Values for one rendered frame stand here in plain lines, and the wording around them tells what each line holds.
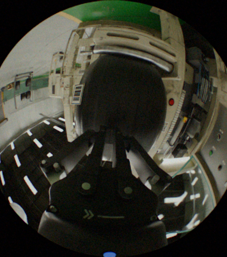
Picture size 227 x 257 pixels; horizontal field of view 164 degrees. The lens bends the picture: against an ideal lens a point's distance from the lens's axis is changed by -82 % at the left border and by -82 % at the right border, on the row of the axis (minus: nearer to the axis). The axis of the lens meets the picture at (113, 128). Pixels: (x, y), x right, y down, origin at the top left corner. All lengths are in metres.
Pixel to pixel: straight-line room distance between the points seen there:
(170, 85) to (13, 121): 11.89
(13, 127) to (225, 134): 12.39
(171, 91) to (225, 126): 0.39
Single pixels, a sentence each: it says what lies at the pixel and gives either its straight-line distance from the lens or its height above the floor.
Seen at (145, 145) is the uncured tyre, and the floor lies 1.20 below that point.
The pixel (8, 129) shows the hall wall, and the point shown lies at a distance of 11.89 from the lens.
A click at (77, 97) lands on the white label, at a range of 0.24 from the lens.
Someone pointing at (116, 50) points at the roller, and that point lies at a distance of 0.35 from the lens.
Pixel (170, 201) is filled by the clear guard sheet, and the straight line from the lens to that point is 0.79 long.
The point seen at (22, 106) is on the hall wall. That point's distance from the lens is 11.54.
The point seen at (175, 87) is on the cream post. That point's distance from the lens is 0.52.
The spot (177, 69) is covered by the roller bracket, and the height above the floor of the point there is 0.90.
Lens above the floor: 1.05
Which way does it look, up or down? 30 degrees up
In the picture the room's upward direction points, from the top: 170 degrees counter-clockwise
